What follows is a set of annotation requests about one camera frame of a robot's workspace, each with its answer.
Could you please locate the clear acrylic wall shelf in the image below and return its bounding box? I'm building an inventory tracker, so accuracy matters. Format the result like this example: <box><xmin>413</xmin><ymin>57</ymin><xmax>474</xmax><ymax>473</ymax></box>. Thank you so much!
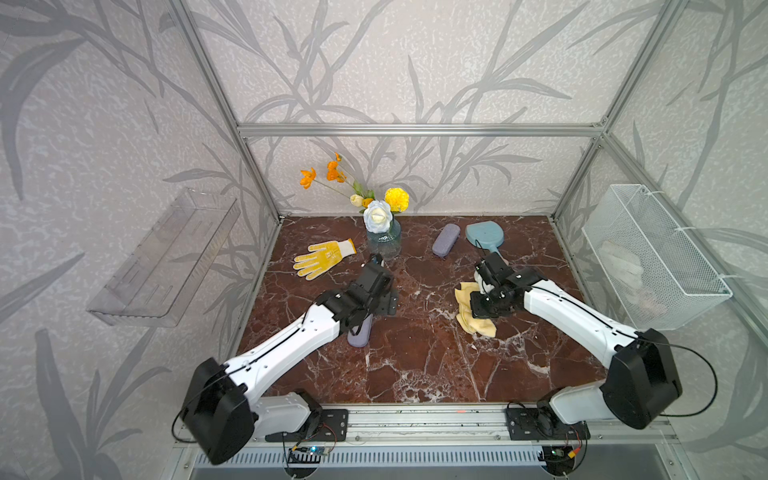
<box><xmin>86</xmin><ymin>188</ymin><xmax>241</xmax><ymax>328</ymax></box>

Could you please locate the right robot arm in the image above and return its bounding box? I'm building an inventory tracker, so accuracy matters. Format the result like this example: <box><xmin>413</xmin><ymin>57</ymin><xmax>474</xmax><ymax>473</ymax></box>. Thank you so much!
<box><xmin>470</xmin><ymin>252</ymin><xmax>683</xmax><ymax>430</ymax></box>

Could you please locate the aluminium mounting rail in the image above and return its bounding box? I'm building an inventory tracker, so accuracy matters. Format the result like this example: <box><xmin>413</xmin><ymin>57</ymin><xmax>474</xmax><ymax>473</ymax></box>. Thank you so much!
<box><xmin>173</xmin><ymin>401</ymin><xmax>679</xmax><ymax>448</ymax></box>

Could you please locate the yellow microfiber cloth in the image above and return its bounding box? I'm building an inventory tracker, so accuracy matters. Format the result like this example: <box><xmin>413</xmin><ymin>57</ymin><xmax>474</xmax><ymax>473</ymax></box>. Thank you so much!
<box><xmin>454</xmin><ymin>282</ymin><xmax>497</xmax><ymax>338</ymax></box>

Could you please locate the teal hand mirror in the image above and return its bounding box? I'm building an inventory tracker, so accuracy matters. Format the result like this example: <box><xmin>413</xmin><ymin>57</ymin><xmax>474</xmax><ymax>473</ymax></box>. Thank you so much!
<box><xmin>465</xmin><ymin>221</ymin><xmax>504</xmax><ymax>253</ymax></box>

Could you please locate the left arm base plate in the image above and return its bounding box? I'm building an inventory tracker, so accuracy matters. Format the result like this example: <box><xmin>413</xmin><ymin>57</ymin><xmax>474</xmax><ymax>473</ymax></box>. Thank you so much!
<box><xmin>265</xmin><ymin>409</ymin><xmax>349</xmax><ymax>443</ymax></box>

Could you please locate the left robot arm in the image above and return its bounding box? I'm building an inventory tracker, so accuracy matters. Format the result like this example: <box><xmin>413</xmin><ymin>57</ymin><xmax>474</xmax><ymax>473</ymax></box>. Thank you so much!
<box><xmin>177</xmin><ymin>254</ymin><xmax>398</xmax><ymax>465</ymax></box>

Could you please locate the lavender eyeglass case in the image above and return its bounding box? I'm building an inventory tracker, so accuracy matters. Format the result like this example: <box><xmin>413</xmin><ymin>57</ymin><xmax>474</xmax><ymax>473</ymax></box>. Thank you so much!
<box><xmin>347</xmin><ymin>315</ymin><xmax>373</xmax><ymax>348</ymax></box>
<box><xmin>431</xmin><ymin>223</ymin><xmax>461</xmax><ymax>258</ymax></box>

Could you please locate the white wire mesh basket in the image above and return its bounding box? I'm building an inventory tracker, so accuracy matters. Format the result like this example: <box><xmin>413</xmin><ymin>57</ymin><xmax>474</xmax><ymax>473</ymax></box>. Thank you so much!
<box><xmin>582</xmin><ymin>184</ymin><xmax>733</xmax><ymax>331</ymax></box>

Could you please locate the yellow work glove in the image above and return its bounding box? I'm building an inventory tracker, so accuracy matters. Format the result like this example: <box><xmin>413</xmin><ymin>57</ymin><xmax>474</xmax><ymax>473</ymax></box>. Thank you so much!
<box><xmin>293</xmin><ymin>239</ymin><xmax>357</xmax><ymax>281</ymax></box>

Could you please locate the glass vase with flowers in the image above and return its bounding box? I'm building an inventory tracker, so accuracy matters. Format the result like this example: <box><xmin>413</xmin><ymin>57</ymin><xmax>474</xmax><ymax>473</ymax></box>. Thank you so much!
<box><xmin>299</xmin><ymin>153</ymin><xmax>410</xmax><ymax>260</ymax></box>

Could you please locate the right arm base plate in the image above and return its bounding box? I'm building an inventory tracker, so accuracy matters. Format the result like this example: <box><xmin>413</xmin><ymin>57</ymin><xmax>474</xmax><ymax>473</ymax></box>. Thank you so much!
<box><xmin>504</xmin><ymin>404</ymin><xmax>591</xmax><ymax>444</ymax></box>

